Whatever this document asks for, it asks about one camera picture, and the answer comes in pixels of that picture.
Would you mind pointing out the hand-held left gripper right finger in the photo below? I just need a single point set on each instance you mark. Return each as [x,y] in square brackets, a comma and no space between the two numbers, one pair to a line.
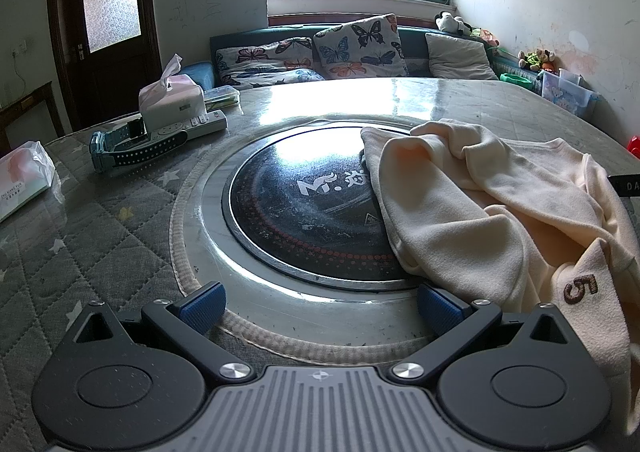
[440,309]

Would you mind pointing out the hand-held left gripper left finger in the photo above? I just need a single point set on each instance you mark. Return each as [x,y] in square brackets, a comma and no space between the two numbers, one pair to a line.
[202,306]

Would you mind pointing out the cream sweatshirt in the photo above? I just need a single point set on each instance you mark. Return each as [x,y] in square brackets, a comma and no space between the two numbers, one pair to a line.
[475,212]

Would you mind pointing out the red plastic thing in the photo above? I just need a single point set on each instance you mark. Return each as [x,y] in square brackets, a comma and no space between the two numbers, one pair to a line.
[635,144]

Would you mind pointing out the clear plastic storage box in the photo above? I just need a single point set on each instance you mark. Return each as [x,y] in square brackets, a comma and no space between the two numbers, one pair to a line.
[565,97]

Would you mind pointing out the round black induction cooker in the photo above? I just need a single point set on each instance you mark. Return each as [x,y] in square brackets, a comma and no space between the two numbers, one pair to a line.
[300,212]

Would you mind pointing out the brown plush toy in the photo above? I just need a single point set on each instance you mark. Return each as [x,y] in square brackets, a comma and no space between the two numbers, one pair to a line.
[542,58]

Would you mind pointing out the white remote control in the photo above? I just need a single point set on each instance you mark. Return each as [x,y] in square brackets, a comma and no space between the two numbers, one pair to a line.
[200,124]

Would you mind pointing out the pink plush toy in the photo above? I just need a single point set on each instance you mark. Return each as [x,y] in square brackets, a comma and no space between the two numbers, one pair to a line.
[490,38]

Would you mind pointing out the white tissue box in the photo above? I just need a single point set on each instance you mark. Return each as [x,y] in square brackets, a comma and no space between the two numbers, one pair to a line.
[170,102]

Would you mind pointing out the flat green box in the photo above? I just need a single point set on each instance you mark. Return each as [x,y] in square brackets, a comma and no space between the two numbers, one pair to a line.
[222,97]

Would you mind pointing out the grey pillow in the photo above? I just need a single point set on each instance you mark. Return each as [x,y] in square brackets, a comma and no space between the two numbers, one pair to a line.
[460,57]

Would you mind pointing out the white and pink tissue pack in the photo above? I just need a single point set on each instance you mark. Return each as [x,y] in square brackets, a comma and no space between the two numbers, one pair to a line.
[25,177]

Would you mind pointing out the blue cushion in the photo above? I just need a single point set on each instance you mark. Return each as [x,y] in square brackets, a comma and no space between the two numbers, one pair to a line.
[200,74]

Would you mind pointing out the panda plush toy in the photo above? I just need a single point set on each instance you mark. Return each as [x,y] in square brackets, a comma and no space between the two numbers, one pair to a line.
[447,23]

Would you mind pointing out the long butterfly print pillow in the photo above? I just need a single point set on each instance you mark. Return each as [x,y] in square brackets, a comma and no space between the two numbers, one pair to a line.
[260,62]

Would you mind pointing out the dark wooden door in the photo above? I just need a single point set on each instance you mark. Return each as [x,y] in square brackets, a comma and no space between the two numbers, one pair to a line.
[120,67]

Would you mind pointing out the dark teal sofa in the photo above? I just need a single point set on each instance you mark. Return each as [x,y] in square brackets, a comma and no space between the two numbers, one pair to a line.
[415,39]

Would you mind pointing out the square butterfly print pillow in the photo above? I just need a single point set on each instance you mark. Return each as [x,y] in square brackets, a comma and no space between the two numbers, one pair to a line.
[360,47]

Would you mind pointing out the white wall switch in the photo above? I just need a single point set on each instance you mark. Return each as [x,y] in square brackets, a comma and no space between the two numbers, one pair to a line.
[21,49]

